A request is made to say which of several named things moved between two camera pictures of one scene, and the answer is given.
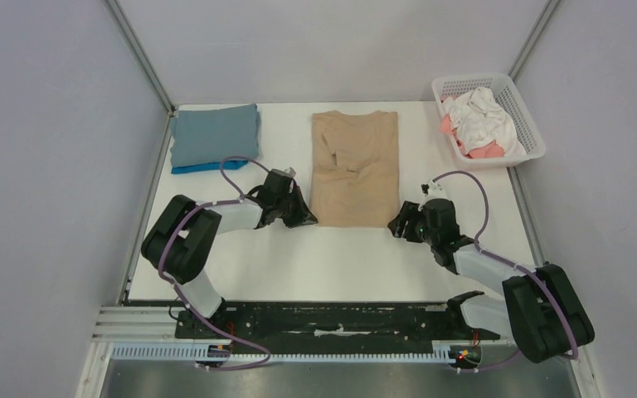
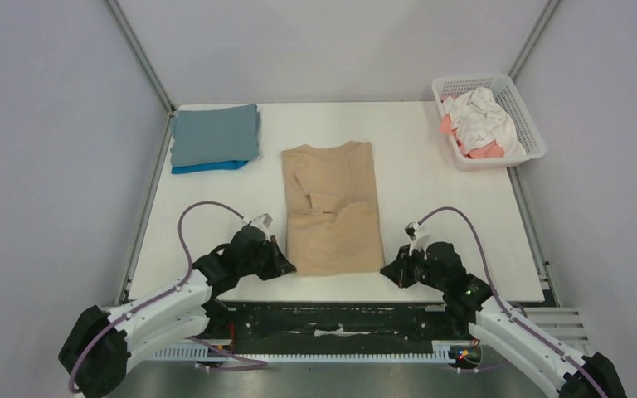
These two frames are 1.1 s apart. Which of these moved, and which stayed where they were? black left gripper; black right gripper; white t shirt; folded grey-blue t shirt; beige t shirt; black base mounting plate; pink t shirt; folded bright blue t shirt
Moved: beige t shirt; black right gripper; black left gripper
Stayed: pink t shirt; folded bright blue t shirt; folded grey-blue t shirt; black base mounting plate; white t shirt
